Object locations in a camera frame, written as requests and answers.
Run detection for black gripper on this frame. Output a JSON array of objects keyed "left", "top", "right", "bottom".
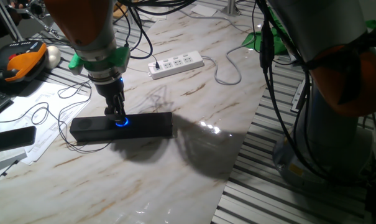
[{"left": 96, "top": 77, "right": 127, "bottom": 124}]

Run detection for blue-lit speaker volume knob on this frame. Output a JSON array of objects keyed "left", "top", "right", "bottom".
[{"left": 114, "top": 116, "right": 130, "bottom": 128}]

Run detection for black smartphone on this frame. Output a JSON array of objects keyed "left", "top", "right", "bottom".
[{"left": 0, "top": 126, "right": 37, "bottom": 154}]

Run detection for black speaker bar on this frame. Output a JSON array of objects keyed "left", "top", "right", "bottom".
[{"left": 69, "top": 111, "right": 173, "bottom": 143}]

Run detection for white power strip with sockets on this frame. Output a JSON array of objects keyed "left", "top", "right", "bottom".
[{"left": 147, "top": 50, "right": 205, "bottom": 80}]

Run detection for white printed papers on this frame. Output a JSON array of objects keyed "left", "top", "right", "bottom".
[{"left": 0, "top": 81, "right": 91, "bottom": 166}]

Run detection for wooden board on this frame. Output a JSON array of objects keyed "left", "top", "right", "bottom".
[{"left": 112, "top": 1, "right": 129, "bottom": 19}]

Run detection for orange and black teach pendant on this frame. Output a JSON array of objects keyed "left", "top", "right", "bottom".
[{"left": 0, "top": 40, "right": 48, "bottom": 86}]

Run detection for grey metal tripod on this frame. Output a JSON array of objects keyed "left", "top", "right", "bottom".
[{"left": 0, "top": 0, "right": 60, "bottom": 41}]

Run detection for white flat box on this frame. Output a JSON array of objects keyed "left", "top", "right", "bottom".
[{"left": 190, "top": 4, "right": 218, "bottom": 18}]

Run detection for green cloth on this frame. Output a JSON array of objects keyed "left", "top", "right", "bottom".
[{"left": 241, "top": 6, "right": 376, "bottom": 56}]

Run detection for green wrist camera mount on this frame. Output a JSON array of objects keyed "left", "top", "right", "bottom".
[{"left": 68, "top": 46, "right": 131, "bottom": 73}]

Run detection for thin black speaker cable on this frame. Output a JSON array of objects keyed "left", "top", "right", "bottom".
[{"left": 0, "top": 81, "right": 114, "bottom": 154}]

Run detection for black plug with cable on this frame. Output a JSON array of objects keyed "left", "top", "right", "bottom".
[{"left": 124, "top": 45, "right": 161, "bottom": 70}]

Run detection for white power strip cable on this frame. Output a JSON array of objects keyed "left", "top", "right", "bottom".
[{"left": 201, "top": 40, "right": 263, "bottom": 86}]

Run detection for aluminium frame bar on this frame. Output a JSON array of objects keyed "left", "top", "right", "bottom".
[{"left": 220, "top": 0, "right": 242, "bottom": 17}]

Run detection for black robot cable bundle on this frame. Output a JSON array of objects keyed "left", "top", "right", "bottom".
[{"left": 112, "top": 0, "right": 376, "bottom": 187}]

